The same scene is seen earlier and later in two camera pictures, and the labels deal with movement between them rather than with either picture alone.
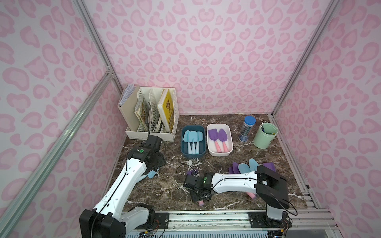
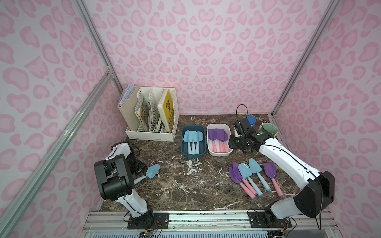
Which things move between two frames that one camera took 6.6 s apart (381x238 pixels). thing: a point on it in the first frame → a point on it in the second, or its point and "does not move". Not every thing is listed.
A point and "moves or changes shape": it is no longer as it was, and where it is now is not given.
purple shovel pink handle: (222, 137) does not move
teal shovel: (151, 174) does not move
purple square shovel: (192, 172) → (220, 136)
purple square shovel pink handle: (213, 134) moves or changes shape
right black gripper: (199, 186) → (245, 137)
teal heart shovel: (200, 139) does not move
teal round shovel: (192, 137) does not move
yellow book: (166, 109) does not move
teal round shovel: (185, 139) does not move
